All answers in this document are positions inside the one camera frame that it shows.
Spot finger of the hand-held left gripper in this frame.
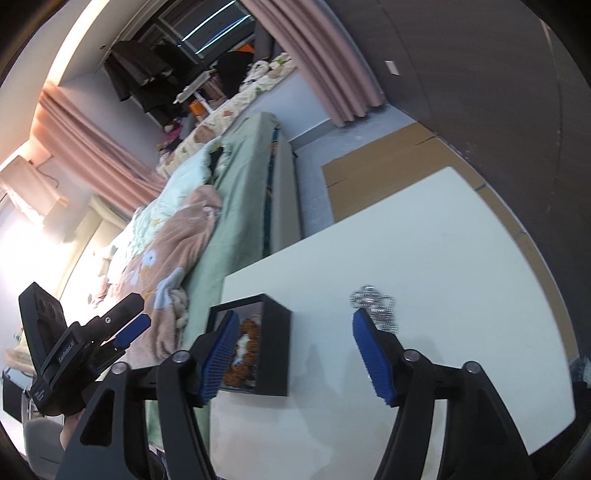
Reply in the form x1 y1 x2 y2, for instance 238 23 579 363
90 314 152 370
95 292 145 335

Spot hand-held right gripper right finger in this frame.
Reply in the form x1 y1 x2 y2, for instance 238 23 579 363
352 307 541 480

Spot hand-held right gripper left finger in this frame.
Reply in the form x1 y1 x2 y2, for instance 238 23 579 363
55 310 241 480

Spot brown bead bracelet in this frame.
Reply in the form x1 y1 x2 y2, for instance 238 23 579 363
222 316 262 388

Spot black jewelry box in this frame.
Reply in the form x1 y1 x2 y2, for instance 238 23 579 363
205 293 293 398

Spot silver chain bracelet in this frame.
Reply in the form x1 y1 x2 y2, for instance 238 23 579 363
348 284 398 333

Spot person's left hand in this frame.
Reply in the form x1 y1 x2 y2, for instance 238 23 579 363
59 408 86 450

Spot pink flowered blanket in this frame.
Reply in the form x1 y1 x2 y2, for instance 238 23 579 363
90 185 225 370

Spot beige headboard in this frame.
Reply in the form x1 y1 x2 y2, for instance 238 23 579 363
60 194 130 301

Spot white side table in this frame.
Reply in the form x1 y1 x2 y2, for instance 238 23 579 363
208 166 580 480

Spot pale green quilt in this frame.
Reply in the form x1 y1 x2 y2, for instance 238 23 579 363
111 136 232 259

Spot white air conditioner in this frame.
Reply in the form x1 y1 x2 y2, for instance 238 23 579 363
0 154 68 229

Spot pink curtain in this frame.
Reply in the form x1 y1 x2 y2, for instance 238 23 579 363
242 0 386 127
30 85 164 217

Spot bed with green sheet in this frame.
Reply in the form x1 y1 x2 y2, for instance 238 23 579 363
88 112 333 462

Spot plush toy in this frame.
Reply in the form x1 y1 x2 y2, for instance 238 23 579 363
159 122 185 151

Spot brown cardboard sheet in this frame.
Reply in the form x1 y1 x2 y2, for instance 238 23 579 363
321 121 578 361

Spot printed window seat cushion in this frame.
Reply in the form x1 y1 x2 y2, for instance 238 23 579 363
157 60 298 178

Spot hanging dark clothes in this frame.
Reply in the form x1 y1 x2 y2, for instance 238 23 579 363
104 39 208 125

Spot black bag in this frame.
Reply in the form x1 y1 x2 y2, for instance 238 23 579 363
217 53 254 100

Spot black spotted white cushion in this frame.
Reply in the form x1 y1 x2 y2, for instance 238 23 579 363
240 60 271 86

